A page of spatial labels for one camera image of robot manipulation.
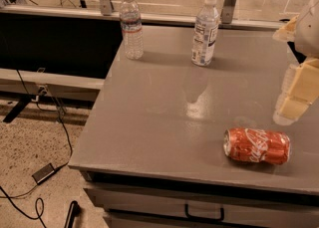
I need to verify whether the grey drawer cabinet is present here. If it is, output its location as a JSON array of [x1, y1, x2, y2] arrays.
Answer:
[[82, 171, 319, 228]]

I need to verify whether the black object on floor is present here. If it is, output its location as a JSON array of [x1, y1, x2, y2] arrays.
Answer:
[[64, 200, 81, 228]]

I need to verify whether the grey low bench rail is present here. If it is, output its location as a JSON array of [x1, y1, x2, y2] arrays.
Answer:
[[0, 69, 104, 102]]

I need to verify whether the clear ribbed water bottle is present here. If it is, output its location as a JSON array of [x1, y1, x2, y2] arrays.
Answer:
[[120, 0, 144, 60]]

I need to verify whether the black floor cable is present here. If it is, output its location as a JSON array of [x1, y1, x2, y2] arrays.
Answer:
[[0, 69, 74, 228]]

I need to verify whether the black power adapter brick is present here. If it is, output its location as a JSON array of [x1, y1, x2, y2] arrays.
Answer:
[[32, 163, 55, 184]]

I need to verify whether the black drawer handle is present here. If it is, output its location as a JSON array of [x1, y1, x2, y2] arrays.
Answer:
[[184, 204, 224, 223]]

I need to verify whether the red coke can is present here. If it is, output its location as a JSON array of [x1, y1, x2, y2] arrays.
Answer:
[[223, 127, 291, 165]]

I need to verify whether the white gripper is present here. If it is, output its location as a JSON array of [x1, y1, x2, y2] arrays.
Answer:
[[272, 0, 319, 125]]

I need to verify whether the white labelled water bottle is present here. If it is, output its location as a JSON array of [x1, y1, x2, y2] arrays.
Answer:
[[191, 0, 219, 67]]

